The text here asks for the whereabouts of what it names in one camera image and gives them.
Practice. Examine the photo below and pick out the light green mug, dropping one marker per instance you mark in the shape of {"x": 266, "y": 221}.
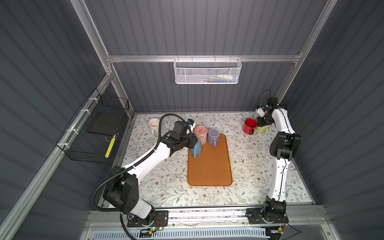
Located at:
{"x": 263, "y": 130}

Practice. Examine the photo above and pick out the black wire basket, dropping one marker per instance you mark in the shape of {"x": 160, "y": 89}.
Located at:
{"x": 87, "y": 139}

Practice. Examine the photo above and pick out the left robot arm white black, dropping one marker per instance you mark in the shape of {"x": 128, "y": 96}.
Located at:
{"x": 120, "y": 192}

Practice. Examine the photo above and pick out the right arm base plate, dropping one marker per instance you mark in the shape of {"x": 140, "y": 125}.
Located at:
{"x": 257, "y": 216}

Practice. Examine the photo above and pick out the yellow marker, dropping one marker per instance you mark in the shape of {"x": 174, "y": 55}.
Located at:
{"x": 110, "y": 147}

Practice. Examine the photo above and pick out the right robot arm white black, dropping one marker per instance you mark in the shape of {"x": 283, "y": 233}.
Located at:
{"x": 282, "y": 149}

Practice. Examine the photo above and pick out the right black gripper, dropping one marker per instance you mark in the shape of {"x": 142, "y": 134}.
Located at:
{"x": 260, "y": 123}

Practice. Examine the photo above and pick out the white wire basket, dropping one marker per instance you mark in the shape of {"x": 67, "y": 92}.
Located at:
{"x": 188, "y": 71}

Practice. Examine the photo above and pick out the white mug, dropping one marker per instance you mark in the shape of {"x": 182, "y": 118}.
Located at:
{"x": 154, "y": 125}

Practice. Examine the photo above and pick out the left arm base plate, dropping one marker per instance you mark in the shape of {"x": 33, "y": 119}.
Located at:
{"x": 156, "y": 218}

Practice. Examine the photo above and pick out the orange plastic tray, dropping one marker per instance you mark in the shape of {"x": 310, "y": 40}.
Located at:
{"x": 211, "y": 168}

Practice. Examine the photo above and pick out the red mug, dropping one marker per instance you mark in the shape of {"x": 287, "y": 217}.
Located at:
{"x": 250, "y": 126}

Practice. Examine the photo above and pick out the pink ghost pattern mug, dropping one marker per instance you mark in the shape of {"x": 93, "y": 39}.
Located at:
{"x": 201, "y": 133}

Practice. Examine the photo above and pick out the purple mug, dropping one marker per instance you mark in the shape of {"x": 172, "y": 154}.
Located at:
{"x": 213, "y": 137}

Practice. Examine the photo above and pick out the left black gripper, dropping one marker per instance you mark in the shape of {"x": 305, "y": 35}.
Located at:
{"x": 192, "y": 141}

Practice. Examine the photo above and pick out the pens in white basket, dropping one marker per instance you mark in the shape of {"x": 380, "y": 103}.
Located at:
{"x": 231, "y": 79}

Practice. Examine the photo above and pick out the blue textured mug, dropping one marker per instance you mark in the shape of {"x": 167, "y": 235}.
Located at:
{"x": 197, "y": 150}

